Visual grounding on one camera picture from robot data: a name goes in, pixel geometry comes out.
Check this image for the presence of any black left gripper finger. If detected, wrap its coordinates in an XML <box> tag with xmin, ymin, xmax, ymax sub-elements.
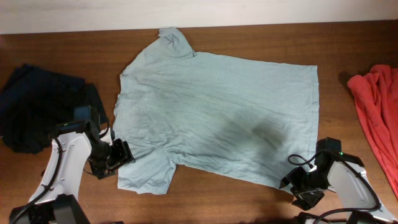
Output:
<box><xmin>96</xmin><ymin>169</ymin><xmax>116</xmax><ymax>180</ymax></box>
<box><xmin>123</xmin><ymin>141</ymin><xmax>136</xmax><ymax>163</ymax></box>

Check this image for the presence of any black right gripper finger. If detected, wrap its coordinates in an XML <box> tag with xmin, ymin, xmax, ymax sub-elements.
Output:
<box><xmin>292</xmin><ymin>190</ymin><xmax>325</xmax><ymax>210</ymax></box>
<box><xmin>279</xmin><ymin>167</ymin><xmax>303</xmax><ymax>189</ymax></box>

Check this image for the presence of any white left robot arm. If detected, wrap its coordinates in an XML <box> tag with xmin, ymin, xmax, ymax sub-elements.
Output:
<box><xmin>9</xmin><ymin>105</ymin><xmax>135</xmax><ymax>224</ymax></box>

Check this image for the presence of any dark navy garment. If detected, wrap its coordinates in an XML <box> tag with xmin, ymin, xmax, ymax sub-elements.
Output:
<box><xmin>1</xmin><ymin>64</ymin><xmax>109</xmax><ymax>154</ymax></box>

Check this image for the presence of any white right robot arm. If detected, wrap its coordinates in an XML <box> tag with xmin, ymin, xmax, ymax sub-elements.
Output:
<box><xmin>279</xmin><ymin>138</ymin><xmax>397</xmax><ymax>224</ymax></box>

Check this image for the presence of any light blue t-shirt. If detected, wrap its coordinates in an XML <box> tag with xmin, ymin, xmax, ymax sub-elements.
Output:
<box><xmin>113</xmin><ymin>28</ymin><xmax>320</xmax><ymax>195</ymax></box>

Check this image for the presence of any red garment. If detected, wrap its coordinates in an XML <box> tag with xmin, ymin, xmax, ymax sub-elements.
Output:
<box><xmin>347</xmin><ymin>65</ymin><xmax>397</xmax><ymax>195</ymax></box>

